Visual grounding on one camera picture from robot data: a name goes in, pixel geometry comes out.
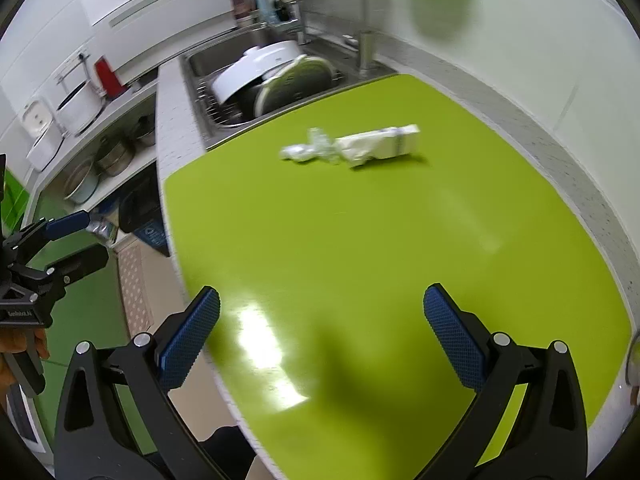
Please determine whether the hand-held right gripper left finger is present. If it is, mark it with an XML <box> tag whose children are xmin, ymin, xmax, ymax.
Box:
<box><xmin>54</xmin><ymin>286</ymin><xmax>222</xmax><ymax>480</ymax></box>

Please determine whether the large white kitchen appliance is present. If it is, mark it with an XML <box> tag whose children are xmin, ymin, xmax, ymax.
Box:
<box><xmin>75</xmin><ymin>0</ymin><xmax>237</xmax><ymax>87</ymax></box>

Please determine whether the small white appliance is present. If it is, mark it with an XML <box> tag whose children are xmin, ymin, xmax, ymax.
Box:
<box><xmin>22</xmin><ymin>100</ymin><xmax>64</xmax><ymax>172</ymax></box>

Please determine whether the silver wrapper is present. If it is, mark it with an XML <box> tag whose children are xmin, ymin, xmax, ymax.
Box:
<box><xmin>86</xmin><ymin>214</ymin><xmax>119</xmax><ymax>247</ymax></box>

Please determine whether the steel cooking pot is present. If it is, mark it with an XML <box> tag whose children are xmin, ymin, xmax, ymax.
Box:
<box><xmin>64</xmin><ymin>159</ymin><xmax>102</xmax><ymax>205</ymax></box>
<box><xmin>94</xmin><ymin>136</ymin><xmax>137</xmax><ymax>177</ymax></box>

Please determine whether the white crumpled paper bag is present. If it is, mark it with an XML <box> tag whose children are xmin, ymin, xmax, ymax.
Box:
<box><xmin>335</xmin><ymin>122</ymin><xmax>421</xmax><ymax>170</ymax></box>

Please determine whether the steel kitchen sink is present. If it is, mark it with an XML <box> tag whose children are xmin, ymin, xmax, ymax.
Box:
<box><xmin>181</xmin><ymin>24</ymin><xmax>402</xmax><ymax>147</ymax></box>

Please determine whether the green table mat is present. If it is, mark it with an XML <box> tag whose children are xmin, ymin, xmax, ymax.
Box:
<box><xmin>162</xmin><ymin>74</ymin><xmax>632</xmax><ymax>480</ymax></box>

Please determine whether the red cup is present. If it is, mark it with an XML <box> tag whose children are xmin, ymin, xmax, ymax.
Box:
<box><xmin>94</xmin><ymin>56</ymin><xmax>127</xmax><ymax>97</ymax></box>

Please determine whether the clear crumpled plastic wrap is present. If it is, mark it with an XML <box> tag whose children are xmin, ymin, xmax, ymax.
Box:
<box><xmin>280</xmin><ymin>127</ymin><xmax>347</xmax><ymax>166</ymax></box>

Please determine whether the dark cooking pot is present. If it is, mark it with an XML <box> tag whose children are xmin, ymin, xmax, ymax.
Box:
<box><xmin>131</xmin><ymin>114</ymin><xmax>158</xmax><ymax>147</ymax></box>

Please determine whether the small chrome faucet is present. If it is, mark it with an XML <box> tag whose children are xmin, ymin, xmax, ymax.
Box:
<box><xmin>270</xmin><ymin>2</ymin><xmax>313</xmax><ymax>46</ymax></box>

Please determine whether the round metal cooker lid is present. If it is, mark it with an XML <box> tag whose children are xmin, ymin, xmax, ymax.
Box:
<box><xmin>253</xmin><ymin>55</ymin><xmax>334</xmax><ymax>117</ymax></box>

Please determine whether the clear glass jar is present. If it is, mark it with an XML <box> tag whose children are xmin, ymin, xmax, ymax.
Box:
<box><xmin>625</xmin><ymin>334</ymin><xmax>640</xmax><ymax>407</ymax></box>

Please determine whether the metal wire dish rack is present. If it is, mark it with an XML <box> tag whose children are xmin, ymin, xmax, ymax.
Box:
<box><xmin>194</xmin><ymin>76</ymin><xmax>243</xmax><ymax>128</ymax></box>

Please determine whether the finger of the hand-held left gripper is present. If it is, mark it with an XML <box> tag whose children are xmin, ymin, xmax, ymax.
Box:
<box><xmin>0</xmin><ymin>210</ymin><xmax>92</xmax><ymax>263</ymax></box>
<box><xmin>10</xmin><ymin>245</ymin><xmax>110</xmax><ymax>287</ymax></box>

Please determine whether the white rice cooker pot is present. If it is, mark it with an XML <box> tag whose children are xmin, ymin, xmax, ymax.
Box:
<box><xmin>210</xmin><ymin>41</ymin><xmax>302</xmax><ymax>111</ymax></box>

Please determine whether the dark trash bin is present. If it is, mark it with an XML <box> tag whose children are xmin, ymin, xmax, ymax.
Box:
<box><xmin>118</xmin><ymin>169</ymin><xmax>172</xmax><ymax>259</ymax></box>

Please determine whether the tall steel faucet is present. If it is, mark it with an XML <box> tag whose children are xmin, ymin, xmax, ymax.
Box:
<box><xmin>344</xmin><ymin>0</ymin><xmax>382</xmax><ymax>79</ymax></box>

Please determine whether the person's left hand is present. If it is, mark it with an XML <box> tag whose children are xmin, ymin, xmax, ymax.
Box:
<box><xmin>0</xmin><ymin>329</ymin><xmax>52</xmax><ymax>391</ymax></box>

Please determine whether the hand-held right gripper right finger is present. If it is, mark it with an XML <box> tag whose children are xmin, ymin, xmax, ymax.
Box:
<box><xmin>422</xmin><ymin>283</ymin><xmax>588</xmax><ymax>480</ymax></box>

